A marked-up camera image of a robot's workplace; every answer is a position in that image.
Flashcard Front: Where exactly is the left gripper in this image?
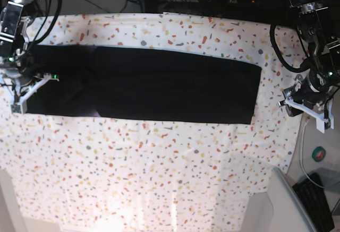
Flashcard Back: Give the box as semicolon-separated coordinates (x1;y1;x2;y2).
283;75;333;110

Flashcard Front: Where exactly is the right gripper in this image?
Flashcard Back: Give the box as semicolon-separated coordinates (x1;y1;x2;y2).
5;64;43;91

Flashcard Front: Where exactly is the black t-shirt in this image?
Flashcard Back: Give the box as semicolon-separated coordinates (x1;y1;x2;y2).
27;46;261;124

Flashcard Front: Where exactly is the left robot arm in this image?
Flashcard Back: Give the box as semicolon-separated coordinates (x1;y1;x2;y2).
269;0;339;109

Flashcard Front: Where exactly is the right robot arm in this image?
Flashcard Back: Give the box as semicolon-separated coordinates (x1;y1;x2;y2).
1;0;62;92

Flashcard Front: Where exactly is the green tape roll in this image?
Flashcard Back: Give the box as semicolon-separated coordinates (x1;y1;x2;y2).
312;146;326;162

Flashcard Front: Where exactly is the black keyboard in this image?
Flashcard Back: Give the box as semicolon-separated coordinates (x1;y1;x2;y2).
293;178;335;232

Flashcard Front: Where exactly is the terrazzo patterned tablecloth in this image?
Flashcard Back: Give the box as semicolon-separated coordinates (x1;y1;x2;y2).
1;13;301;231

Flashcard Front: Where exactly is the grey laptop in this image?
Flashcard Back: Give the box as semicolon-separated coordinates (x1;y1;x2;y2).
267;167;317;232

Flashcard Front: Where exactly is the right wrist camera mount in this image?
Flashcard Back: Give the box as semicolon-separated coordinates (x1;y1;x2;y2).
10;73;59;114

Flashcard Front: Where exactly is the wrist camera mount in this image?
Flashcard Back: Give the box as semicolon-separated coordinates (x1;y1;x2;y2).
10;73;59;114
278;97;334;133

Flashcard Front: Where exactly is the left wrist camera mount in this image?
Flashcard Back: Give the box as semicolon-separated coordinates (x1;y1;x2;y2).
278;97;334;133

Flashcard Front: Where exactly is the white cable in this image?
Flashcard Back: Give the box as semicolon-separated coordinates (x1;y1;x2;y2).
299;115;340;189

